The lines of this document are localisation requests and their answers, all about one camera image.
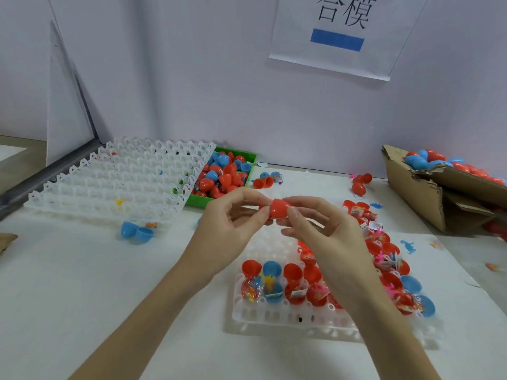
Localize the person's right hand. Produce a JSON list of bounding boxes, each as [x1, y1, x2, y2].
[[277, 195, 383, 293]]

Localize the person's left hand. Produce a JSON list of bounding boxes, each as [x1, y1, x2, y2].
[[176, 186, 274, 290]]

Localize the small capsule cluster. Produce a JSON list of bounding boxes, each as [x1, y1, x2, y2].
[[252, 170, 283, 189]]

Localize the blue egg shell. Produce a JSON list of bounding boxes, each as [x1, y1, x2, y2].
[[120, 221, 156, 244]]

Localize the clear plastic egg tray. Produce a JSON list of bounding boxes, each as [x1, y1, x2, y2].
[[24, 137, 217, 224], [231, 197, 440, 345]]

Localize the cardboard box of capsules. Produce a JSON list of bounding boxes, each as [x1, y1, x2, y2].
[[382, 145, 507, 234]]

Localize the pile of finished eggs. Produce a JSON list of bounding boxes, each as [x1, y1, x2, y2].
[[405, 148, 507, 185]]

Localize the person's left forearm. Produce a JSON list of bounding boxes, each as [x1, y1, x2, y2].
[[70, 261, 209, 380]]

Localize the person's right forearm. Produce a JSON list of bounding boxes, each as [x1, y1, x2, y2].
[[344, 269, 440, 380]]

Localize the green plastic tray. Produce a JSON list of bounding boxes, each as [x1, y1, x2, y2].
[[185, 145, 258, 209]]

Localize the clear triangular panel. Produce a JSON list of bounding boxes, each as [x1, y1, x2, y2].
[[46, 21, 98, 167]]

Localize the white paper sign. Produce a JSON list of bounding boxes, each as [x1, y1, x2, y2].
[[268, 0, 430, 81]]

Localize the flat brown cardboard sheet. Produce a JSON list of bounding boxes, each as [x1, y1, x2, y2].
[[0, 232, 18, 255]]

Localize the grey metal rail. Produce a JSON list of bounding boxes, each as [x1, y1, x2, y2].
[[0, 138, 104, 219]]

